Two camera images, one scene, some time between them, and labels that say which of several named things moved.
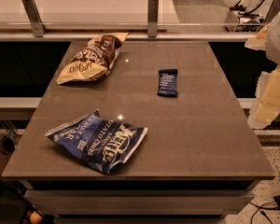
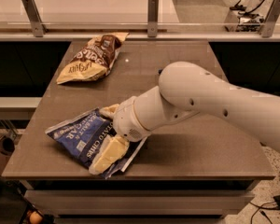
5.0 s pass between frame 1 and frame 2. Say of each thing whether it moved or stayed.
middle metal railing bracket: stayed
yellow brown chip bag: stayed
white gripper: moved
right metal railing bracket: stayed
